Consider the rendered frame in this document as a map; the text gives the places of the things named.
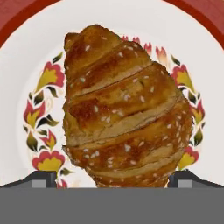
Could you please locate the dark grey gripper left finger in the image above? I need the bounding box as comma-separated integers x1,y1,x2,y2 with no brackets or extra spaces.
0,171,58,189

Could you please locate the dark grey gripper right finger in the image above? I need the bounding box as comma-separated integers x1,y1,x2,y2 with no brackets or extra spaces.
167,170,224,189

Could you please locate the golden brown seeded croissant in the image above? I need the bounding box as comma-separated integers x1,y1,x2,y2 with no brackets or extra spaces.
61,24,194,189

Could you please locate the white floral plate red rim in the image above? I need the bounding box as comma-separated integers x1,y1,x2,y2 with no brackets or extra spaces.
0,0,224,189

